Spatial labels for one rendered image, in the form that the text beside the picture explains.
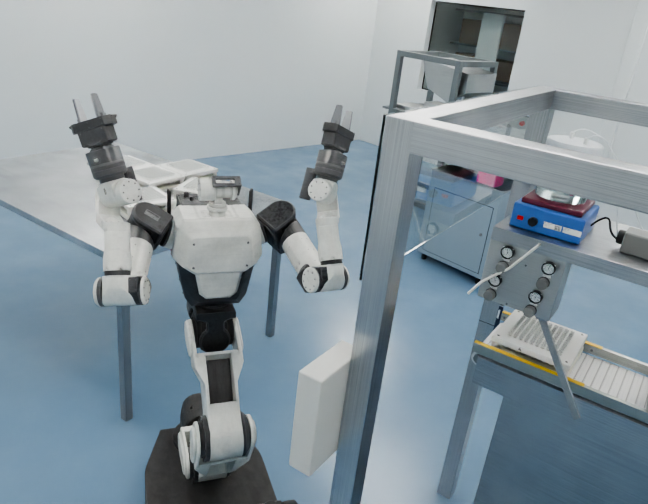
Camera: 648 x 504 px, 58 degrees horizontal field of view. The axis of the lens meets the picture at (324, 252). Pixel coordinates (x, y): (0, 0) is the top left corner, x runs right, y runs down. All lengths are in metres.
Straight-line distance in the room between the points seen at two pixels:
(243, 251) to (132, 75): 4.79
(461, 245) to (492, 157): 3.57
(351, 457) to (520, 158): 0.80
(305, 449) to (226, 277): 0.69
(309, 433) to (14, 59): 5.13
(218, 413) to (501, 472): 0.99
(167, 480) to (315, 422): 1.20
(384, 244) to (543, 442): 1.13
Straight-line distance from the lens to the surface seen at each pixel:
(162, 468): 2.48
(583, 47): 7.04
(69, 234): 2.74
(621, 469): 2.09
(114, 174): 1.62
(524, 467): 2.19
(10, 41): 6.02
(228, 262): 1.82
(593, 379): 2.05
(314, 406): 1.29
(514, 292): 1.82
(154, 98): 6.63
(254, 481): 2.42
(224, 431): 1.93
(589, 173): 1.01
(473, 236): 4.52
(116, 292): 1.61
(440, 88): 5.55
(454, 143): 1.07
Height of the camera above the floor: 1.89
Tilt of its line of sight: 23 degrees down
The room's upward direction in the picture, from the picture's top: 7 degrees clockwise
